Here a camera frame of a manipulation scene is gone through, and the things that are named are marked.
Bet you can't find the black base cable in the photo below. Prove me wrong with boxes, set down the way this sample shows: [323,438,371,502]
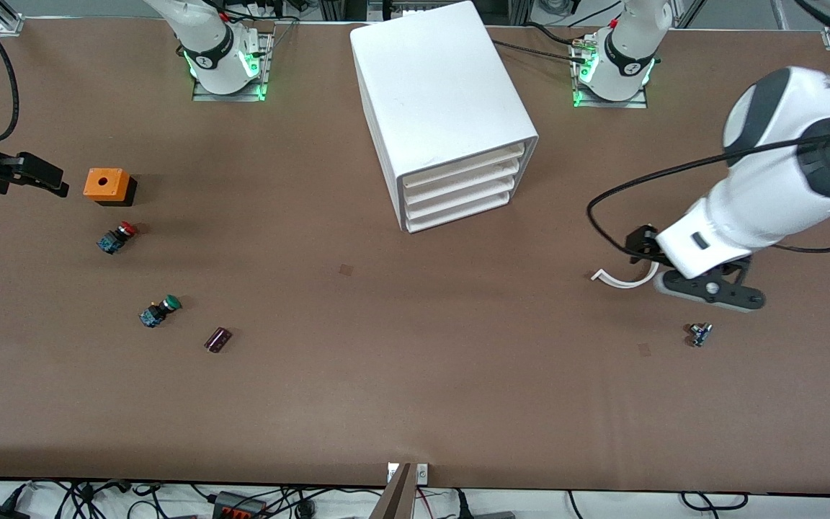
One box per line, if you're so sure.
[491,37,583,66]

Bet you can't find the green push button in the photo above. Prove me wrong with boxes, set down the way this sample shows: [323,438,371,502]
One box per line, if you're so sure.
[139,294,182,329]

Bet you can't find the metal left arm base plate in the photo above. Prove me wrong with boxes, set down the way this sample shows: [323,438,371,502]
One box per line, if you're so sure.
[572,36,650,110]

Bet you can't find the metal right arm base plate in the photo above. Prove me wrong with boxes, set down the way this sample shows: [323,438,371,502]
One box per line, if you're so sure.
[192,32,274,103]

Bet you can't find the white drawer cabinet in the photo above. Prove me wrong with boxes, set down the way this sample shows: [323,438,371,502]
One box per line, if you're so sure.
[349,0,540,234]

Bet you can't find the black power strip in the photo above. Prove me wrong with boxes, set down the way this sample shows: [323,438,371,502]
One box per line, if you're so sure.
[212,490,269,519]

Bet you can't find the wooden post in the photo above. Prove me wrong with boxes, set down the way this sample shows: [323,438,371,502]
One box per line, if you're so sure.
[370,463,416,519]

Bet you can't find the white edge bracket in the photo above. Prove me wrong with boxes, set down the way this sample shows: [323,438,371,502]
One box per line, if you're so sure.
[386,463,429,485]

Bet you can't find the red push button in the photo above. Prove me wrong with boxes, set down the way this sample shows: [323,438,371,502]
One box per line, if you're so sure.
[96,221,139,254]

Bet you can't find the white plastic drawer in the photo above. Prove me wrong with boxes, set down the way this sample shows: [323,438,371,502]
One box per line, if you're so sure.
[405,173,516,219]
[403,157,521,205]
[402,142,527,190]
[406,189,512,234]

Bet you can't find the black looped cable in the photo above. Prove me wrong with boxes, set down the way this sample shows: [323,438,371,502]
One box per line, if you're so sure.
[680,492,749,513]

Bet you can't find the white curved plastic piece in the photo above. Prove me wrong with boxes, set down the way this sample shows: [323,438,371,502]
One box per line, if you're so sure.
[591,261,661,290]

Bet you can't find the orange button box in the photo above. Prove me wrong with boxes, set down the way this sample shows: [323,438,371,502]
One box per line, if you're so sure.
[84,168,138,208]

